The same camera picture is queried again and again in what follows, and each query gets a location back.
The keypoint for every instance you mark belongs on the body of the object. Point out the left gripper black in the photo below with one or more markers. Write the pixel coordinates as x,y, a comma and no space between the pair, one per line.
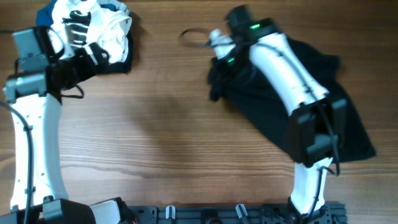
84,58

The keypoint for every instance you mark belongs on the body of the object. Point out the black t-shirt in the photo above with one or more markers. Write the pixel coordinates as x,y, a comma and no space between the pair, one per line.
255,97

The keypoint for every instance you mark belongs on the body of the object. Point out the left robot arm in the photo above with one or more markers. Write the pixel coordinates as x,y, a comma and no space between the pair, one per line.
33,95

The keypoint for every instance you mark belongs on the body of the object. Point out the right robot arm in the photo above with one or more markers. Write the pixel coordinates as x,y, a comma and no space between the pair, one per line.
316,118

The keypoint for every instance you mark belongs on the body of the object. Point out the white black-print t-shirt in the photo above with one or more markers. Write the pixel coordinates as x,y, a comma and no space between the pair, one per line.
77,24

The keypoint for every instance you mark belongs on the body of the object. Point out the blue folded garment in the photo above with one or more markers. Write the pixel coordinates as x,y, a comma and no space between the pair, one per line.
44,15

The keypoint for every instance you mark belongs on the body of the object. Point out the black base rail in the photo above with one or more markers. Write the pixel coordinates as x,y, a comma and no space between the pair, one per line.
332,213

